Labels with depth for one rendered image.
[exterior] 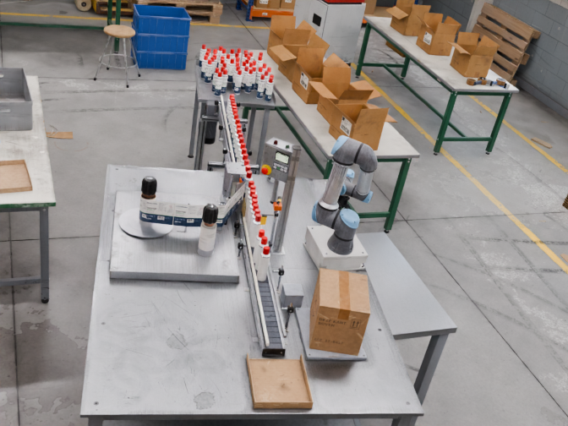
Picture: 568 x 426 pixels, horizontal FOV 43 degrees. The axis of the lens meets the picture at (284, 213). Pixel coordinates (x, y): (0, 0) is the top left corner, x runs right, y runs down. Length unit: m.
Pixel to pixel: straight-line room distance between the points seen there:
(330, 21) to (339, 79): 3.09
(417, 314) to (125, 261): 1.58
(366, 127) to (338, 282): 2.23
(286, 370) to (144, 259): 1.00
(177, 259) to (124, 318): 0.50
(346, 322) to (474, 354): 1.94
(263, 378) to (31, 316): 1.98
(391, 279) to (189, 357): 1.34
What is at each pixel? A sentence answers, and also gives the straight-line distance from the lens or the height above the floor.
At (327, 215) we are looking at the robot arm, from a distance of 3.94.
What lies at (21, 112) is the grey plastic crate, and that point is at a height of 0.94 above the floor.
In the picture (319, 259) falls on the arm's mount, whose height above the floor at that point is 0.88.
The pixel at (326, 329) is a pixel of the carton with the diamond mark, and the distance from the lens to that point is 3.41.
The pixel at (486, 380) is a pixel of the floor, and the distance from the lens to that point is 5.02.
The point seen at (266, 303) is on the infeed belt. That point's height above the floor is 0.88.
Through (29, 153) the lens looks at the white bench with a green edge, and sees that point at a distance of 4.95.
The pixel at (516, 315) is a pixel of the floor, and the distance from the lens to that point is 5.71.
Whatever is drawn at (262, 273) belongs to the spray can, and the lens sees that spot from 3.75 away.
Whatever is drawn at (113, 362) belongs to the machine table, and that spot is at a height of 0.83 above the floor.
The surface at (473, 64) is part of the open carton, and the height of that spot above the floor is 0.92.
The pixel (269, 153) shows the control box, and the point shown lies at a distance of 3.84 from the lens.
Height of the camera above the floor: 3.16
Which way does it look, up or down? 31 degrees down
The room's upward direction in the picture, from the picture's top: 11 degrees clockwise
